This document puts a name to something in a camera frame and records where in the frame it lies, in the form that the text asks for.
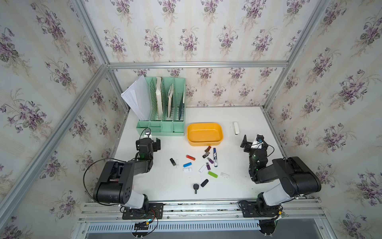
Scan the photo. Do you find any black clear-cap usb drive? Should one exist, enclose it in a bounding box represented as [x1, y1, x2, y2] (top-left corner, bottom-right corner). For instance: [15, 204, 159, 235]
[170, 158, 177, 166]

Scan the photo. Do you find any white eraser stick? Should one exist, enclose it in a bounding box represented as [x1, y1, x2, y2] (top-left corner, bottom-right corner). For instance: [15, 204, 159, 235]
[233, 121, 240, 135]

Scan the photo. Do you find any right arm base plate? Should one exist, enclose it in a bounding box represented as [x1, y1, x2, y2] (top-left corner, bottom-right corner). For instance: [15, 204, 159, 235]
[238, 200, 283, 218]

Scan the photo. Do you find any beige notebook in organizer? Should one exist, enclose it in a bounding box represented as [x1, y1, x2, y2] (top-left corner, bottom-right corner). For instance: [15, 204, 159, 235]
[167, 84, 174, 118]

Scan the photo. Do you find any translucent white usb drive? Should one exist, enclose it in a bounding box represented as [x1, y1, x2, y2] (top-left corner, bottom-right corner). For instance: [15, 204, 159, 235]
[220, 172, 230, 179]

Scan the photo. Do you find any blue usb drive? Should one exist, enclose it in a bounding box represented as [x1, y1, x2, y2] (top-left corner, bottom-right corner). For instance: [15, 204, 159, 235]
[183, 162, 192, 168]

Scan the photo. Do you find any green usb drive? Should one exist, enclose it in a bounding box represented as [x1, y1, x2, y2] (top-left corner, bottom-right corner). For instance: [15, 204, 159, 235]
[208, 171, 218, 178]

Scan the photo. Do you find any green desk file organizer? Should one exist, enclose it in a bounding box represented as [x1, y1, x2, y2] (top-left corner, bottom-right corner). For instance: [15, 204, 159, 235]
[136, 77, 186, 136]

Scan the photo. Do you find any white book in organizer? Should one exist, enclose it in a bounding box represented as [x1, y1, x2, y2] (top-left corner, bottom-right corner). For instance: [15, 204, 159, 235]
[155, 77, 163, 120]

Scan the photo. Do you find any red usb drive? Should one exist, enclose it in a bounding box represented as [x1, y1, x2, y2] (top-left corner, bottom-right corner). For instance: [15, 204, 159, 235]
[186, 155, 196, 161]

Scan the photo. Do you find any yellow plastic storage box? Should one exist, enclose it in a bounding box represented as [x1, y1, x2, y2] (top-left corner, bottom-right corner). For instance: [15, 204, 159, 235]
[187, 122, 224, 146]

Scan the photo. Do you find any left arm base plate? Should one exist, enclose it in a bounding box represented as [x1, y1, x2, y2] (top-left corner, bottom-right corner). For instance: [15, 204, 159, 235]
[122, 203, 164, 220]

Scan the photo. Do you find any white paper stack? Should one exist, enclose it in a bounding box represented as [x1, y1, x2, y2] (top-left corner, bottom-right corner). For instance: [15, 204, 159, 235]
[121, 76, 152, 121]

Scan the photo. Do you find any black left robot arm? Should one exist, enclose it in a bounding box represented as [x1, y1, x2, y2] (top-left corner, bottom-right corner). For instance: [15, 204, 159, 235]
[83, 128, 161, 214]

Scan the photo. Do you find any black oval usb drive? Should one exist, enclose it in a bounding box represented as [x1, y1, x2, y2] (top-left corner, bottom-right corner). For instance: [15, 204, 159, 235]
[201, 179, 209, 187]

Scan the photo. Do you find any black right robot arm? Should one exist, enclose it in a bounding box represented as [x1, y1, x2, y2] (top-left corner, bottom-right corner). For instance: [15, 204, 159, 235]
[238, 134, 321, 219]

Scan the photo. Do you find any blue white marker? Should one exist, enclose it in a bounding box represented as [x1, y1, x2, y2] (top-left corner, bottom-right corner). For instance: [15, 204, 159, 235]
[213, 147, 218, 167]

